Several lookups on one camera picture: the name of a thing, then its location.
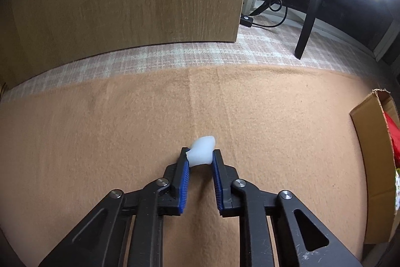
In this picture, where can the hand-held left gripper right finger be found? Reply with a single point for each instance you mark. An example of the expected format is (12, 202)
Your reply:
(218, 185)

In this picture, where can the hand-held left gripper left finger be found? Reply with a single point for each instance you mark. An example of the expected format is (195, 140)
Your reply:
(182, 182)

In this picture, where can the small white cap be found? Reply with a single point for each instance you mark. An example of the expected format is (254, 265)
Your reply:
(201, 151)

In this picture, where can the cardboard box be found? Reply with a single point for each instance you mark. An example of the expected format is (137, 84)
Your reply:
(372, 145)

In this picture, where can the patterned white tissue pack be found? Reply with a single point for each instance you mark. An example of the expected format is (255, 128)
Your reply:
(397, 188)

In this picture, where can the red fabric pouch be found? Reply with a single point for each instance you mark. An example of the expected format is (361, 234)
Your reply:
(394, 135)

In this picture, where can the plaid checked mat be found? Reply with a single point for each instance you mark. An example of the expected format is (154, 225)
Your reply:
(218, 51)

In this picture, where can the black tripod stand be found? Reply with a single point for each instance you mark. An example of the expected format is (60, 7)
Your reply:
(307, 32)

